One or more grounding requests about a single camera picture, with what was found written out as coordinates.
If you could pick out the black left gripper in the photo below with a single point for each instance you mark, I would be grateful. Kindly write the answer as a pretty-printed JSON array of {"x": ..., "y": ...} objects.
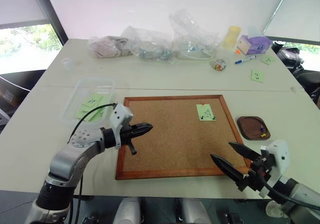
[{"x": 126, "y": 135}]

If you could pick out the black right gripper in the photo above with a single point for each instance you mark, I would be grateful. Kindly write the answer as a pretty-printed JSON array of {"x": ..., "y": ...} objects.
[{"x": 252, "y": 176}]

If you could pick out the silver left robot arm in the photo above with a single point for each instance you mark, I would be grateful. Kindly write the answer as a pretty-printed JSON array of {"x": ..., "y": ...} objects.
[{"x": 75, "y": 156}]

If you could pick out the wood framed cork board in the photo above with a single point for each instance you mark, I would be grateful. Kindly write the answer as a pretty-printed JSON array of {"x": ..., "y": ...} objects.
[{"x": 175, "y": 133}]

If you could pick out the green note with scribble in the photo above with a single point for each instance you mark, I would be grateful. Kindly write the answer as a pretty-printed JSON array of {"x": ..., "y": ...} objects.
[
  {"x": 268, "y": 59},
  {"x": 256, "y": 75},
  {"x": 93, "y": 100},
  {"x": 206, "y": 112}
]

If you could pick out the plain green note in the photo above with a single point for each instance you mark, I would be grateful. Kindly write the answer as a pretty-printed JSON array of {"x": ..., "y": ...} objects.
[{"x": 86, "y": 112}]

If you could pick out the small jar of pins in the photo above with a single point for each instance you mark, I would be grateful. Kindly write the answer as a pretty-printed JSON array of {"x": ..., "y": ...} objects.
[{"x": 219, "y": 64}]

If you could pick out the dark brown wooden tray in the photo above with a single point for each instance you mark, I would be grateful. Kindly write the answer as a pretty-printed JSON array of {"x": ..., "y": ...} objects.
[{"x": 250, "y": 128}]

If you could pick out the white round object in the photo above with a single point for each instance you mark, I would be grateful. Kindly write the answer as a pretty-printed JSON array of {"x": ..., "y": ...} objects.
[{"x": 273, "y": 209}]

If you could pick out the grey rounded shape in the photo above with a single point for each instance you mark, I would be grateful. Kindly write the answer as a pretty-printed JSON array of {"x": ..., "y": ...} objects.
[
  {"x": 195, "y": 211},
  {"x": 128, "y": 210}
]

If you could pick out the clear plastic container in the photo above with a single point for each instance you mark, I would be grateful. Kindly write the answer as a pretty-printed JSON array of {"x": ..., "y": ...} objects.
[{"x": 75, "y": 93}]

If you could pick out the plastic bag with blue-grey items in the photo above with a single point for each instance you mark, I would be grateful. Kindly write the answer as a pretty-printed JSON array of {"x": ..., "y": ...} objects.
[{"x": 150, "y": 46}]

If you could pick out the plastic bag with pink cloth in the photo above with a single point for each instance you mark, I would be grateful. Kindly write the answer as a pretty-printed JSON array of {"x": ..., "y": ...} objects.
[{"x": 107, "y": 46}]

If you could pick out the blue capped white marker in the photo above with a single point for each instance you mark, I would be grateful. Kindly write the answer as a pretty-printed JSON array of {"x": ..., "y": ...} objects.
[{"x": 245, "y": 59}]

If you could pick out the small clear plastic cup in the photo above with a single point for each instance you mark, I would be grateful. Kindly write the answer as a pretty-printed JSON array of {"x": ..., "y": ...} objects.
[{"x": 67, "y": 63}]

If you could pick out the small orange object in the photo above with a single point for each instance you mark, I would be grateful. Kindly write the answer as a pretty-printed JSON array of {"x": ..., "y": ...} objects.
[{"x": 237, "y": 51}]

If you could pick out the black bulky equipment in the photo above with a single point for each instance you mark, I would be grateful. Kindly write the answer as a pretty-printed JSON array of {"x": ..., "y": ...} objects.
[{"x": 297, "y": 66}]

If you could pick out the purple tissue box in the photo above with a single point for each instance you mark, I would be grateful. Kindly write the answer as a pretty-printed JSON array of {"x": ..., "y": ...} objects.
[{"x": 253, "y": 45}]

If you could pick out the yellow translucent cup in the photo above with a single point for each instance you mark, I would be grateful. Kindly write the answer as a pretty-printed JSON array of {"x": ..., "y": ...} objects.
[{"x": 231, "y": 37}]

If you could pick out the white roller blind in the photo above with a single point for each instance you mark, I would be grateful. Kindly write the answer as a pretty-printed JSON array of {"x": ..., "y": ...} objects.
[
  {"x": 17, "y": 3},
  {"x": 297, "y": 11}
]

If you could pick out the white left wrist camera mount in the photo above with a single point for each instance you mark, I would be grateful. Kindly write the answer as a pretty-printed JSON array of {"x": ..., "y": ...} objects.
[{"x": 120, "y": 116}]

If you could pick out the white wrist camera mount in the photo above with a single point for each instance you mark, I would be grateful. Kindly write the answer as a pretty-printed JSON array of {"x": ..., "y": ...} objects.
[
  {"x": 120, "y": 116},
  {"x": 280, "y": 156}
]

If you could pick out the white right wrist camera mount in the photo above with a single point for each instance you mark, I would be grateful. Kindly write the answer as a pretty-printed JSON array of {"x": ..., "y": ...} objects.
[{"x": 280, "y": 156}]

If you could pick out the black window frame post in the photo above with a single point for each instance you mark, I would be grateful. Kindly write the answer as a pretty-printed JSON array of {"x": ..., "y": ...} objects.
[{"x": 51, "y": 11}]

